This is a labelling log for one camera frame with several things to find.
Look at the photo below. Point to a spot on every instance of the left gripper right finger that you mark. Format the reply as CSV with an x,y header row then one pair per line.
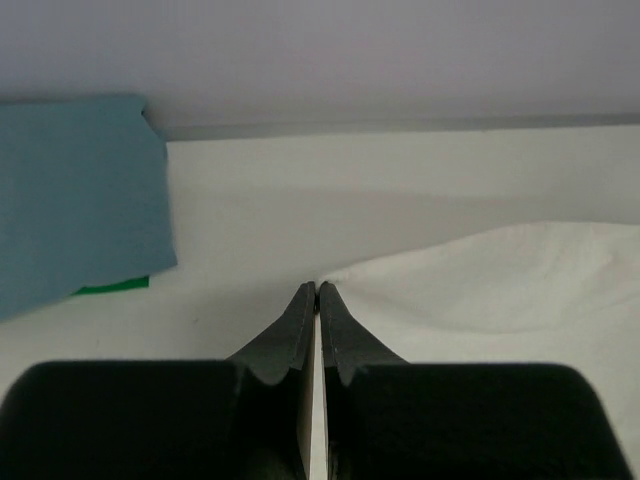
x,y
391,419

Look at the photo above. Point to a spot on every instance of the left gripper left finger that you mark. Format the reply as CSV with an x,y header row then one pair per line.
x,y
237,418

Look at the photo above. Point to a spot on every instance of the white t-shirt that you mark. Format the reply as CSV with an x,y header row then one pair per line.
x,y
557,292

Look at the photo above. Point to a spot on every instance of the folded green t-shirt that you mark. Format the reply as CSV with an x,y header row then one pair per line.
x,y
131,284

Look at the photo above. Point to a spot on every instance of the folded blue t-shirt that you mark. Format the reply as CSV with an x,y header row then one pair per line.
x,y
84,199

